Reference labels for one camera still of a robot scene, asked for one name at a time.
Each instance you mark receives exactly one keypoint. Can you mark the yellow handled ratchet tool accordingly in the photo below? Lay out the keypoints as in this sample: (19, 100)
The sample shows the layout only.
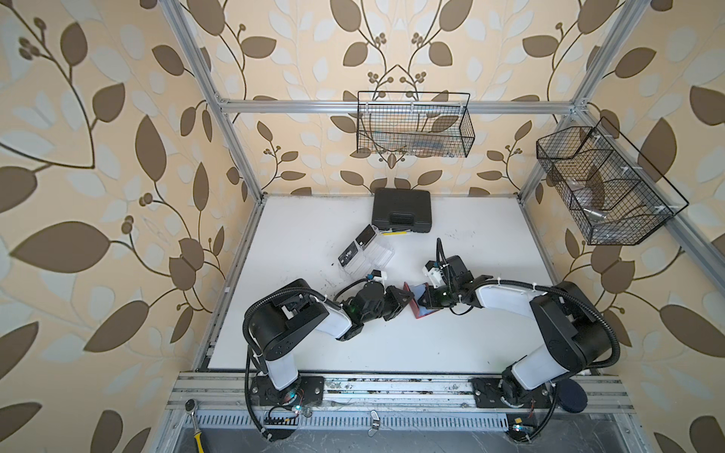
(191, 409)

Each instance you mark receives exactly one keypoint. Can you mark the clear plastic organizer box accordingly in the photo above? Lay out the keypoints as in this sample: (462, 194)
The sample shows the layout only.
(376, 257)

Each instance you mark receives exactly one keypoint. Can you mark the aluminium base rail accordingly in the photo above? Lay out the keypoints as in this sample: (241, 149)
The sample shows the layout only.
(344, 412)

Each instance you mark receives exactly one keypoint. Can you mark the black wire basket back wall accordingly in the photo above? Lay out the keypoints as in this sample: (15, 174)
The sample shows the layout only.
(419, 124)

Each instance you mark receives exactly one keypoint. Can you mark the red leather card holder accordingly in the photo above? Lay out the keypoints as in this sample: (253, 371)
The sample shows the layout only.
(420, 304)

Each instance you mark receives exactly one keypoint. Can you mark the black wire basket right wall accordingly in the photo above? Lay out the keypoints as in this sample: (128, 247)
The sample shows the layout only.
(615, 194)

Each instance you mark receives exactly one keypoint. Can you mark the black plastic tool case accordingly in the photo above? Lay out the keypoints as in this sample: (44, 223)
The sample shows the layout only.
(402, 210)

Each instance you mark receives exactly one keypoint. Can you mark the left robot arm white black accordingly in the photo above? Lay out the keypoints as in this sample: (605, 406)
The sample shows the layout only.
(277, 324)

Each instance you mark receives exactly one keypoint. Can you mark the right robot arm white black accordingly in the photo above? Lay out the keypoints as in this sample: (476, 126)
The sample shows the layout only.
(575, 334)

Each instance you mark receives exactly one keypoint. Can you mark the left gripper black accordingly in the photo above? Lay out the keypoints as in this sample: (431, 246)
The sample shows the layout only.
(395, 295)

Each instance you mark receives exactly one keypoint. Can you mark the black wire basket wall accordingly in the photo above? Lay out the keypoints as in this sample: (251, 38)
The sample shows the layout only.
(615, 194)
(419, 124)

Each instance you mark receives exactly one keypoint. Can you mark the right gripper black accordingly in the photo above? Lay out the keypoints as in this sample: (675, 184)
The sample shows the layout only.
(429, 302)

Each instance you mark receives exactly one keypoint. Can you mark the dark round disc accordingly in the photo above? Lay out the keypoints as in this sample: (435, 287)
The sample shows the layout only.
(572, 398)

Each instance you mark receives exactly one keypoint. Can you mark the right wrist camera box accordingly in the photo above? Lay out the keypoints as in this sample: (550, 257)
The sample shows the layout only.
(452, 274)

